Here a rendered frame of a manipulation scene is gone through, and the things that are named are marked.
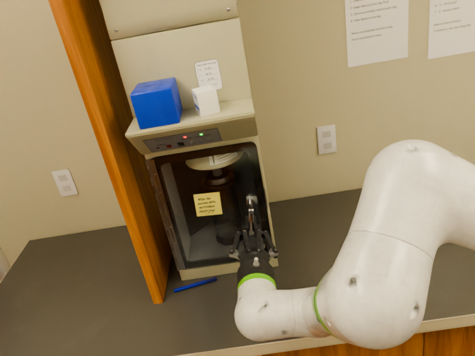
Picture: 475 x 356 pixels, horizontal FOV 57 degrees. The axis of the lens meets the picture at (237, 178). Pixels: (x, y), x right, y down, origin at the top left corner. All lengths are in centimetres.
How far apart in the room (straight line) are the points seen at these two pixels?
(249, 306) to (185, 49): 63
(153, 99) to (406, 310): 74
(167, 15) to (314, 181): 95
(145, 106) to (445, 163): 70
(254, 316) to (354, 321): 43
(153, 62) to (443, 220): 80
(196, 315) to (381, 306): 87
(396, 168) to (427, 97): 119
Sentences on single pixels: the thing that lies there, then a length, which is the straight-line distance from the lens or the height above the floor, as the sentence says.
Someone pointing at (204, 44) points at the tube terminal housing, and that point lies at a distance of 112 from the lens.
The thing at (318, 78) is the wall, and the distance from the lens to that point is 162.
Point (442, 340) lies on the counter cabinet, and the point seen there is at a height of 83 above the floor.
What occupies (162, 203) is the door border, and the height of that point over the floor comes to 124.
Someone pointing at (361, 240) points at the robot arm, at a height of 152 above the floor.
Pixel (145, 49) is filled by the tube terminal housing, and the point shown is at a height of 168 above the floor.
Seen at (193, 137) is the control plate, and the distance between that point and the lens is 112.
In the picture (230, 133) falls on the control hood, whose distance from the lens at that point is 112.
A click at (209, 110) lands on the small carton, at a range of 108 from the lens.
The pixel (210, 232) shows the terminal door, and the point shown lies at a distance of 133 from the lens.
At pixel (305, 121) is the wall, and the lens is 166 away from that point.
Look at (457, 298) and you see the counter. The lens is 134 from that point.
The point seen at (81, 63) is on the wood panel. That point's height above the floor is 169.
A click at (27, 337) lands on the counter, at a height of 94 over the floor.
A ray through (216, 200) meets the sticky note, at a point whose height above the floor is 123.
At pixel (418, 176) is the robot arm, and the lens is 58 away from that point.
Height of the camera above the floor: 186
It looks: 27 degrees down
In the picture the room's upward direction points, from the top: 11 degrees counter-clockwise
